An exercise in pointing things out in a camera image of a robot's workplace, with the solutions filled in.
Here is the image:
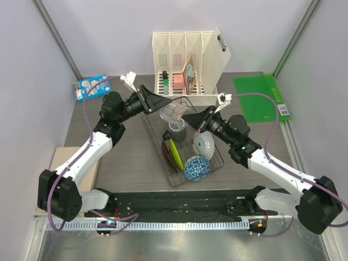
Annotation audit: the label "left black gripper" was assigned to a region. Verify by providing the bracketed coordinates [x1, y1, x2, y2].
[117, 85, 172, 123]

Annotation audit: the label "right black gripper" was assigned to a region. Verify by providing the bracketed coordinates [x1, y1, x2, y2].
[184, 105, 236, 146]

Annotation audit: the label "white plate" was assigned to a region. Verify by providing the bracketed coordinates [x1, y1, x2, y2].
[192, 131, 215, 160]

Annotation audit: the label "grey mug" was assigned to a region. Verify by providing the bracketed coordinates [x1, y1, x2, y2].
[162, 120, 187, 142]

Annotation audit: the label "yellow-green plate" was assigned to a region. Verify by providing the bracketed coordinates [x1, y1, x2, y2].
[169, 139, 184, 171]

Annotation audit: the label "pink mug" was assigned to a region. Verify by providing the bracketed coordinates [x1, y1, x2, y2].
[171, 103, 186, 121]

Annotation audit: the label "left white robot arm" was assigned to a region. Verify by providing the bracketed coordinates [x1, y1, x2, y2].
[38, 85, 172, 222]

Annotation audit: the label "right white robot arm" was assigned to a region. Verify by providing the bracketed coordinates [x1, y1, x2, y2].
[182, 107, 347, 234]

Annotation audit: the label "small bottles in organizer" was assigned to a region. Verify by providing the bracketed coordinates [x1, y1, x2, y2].
[163, 71, 169, 95]

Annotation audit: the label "pink box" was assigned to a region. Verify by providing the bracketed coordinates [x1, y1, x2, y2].
[173, 74, 185, 90]

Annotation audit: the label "dark red plate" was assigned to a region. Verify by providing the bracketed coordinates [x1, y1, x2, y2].
[161, 140, 177, 172]

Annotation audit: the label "blue patterned bowl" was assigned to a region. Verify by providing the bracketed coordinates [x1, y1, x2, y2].
[184, 156, 211, 182]

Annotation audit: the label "picture book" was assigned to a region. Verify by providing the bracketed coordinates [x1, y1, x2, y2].
[182, 54, 197, 95]

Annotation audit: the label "white file organizer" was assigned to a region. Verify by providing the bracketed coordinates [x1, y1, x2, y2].
[152, 31, 217, 106]

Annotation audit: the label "green plastic folder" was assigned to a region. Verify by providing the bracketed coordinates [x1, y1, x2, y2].
[233, 74, 291, 123]

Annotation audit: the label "white clipboard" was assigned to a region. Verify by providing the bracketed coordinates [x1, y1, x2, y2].
[201, 27, 231, 95]

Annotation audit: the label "blue picture box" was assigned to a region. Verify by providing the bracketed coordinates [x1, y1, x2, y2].
[73, 74, 111, 102]

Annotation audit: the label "beige wooden board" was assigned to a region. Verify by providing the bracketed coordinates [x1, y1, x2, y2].
[50, 147, 100, 192]

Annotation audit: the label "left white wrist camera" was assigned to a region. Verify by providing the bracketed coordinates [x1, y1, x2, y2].
[120, 71, 139, 92]

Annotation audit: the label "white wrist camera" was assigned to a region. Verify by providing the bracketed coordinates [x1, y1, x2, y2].
[120, 71, 139, 92]
[215, 92, 232, 113]

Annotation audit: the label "black wire dish rack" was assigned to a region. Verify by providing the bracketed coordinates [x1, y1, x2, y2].
[142, 111, 225, 187]

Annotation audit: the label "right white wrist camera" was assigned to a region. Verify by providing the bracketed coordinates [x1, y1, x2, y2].
[215, 92, 232, 113]

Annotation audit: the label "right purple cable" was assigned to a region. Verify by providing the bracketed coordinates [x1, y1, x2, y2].
[225, 92, 348, 237]

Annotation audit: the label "purple cable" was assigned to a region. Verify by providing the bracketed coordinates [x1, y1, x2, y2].
[47, 76, 139, 235]
[225, 92, 348, 237]

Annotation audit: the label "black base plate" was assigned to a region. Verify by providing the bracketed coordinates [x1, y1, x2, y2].
[98, 190, 277, 223]

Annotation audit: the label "perforated metal rail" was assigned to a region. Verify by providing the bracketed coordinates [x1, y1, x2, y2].
[63, 219, 250, 231]

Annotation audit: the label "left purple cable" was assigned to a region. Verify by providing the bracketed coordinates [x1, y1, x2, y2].
[47, 76, 139, 235]

